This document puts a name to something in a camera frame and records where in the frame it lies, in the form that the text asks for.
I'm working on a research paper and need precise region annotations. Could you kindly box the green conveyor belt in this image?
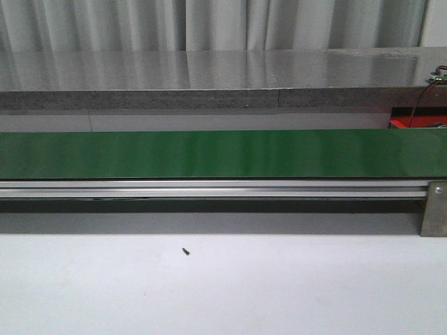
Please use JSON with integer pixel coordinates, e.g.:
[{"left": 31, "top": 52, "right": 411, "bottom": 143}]
[{"left": 1, "top": 128, "right": 446, "bottom": 179}]

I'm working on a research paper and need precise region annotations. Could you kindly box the grey stone counter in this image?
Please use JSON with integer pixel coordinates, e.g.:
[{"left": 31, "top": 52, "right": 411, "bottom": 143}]
[{"left": 1, "top": 47, "right": 446, "bottom": 133}]

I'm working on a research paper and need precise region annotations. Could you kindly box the red plastic bin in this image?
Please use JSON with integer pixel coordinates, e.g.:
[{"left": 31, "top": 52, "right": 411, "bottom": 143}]
[{"left": 389, "top": 107, "right": 446, "bottom": 128}]

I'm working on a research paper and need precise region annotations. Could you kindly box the small green circuit board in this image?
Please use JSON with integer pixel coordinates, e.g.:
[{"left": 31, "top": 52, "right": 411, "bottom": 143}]
[{"left": 427, "top": 71, "right": 447, "bottom": 84}]

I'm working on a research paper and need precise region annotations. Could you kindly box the white pleated curtain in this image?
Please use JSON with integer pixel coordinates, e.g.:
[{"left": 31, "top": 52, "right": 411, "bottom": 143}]
[{"left": 1, "top": 1, "right": 427, "bottom": 52}]

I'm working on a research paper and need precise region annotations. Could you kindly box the aluminium conveyor frame rail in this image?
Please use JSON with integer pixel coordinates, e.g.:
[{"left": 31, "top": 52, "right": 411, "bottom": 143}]
[{"left": 1, "top": 179, "right": 429, "bottom": 199}]

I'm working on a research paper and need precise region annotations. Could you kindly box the steel conveyor support bracket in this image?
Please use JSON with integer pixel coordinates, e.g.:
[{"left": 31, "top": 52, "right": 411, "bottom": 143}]
[{"left": 420, "top": 181, "right": 447, "bottom": 237}]

